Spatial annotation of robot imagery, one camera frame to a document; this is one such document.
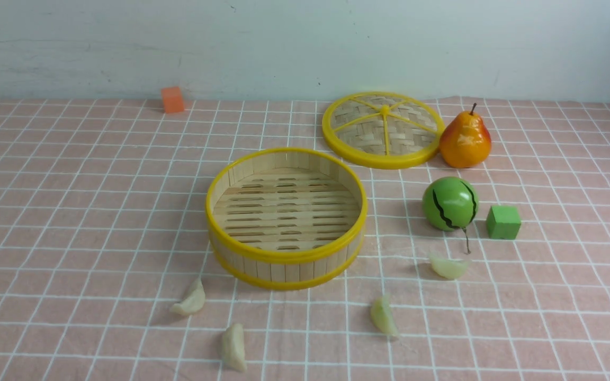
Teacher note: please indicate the pale green dumpling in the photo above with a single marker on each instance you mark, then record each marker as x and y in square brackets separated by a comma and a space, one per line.
[448, 268]
[382, 317]

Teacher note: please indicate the orange foam cube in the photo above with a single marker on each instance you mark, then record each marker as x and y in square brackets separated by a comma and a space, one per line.
[172, 100]

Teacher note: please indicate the white dumpling bottom front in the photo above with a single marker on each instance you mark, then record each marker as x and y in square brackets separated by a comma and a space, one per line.
[232, 349]

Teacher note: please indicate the green foam cube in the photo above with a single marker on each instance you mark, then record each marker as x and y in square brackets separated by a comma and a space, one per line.
[503, 222]

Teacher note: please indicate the pale green dumpling front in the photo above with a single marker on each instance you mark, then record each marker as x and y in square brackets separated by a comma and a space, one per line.
[382, 317]

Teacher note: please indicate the woven bamboo steamer lid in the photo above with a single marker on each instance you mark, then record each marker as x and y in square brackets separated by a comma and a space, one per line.
[382, 130]

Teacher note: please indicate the white dumpling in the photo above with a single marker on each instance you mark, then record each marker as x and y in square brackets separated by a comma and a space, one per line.
[193, 302]
[232, 349]

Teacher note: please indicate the pink checkered tablecloth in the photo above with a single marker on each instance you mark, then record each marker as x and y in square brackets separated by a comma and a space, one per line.
[102, 230]

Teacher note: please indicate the bamboo steamer tray yellow rim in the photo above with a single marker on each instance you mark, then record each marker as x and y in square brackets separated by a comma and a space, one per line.
[286, 219]

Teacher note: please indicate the green toy watermelon ball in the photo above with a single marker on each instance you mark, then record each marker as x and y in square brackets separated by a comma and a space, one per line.
[451, 204]

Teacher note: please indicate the orange yellow toy pear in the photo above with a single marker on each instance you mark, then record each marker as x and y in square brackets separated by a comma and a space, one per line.
[465, 142]

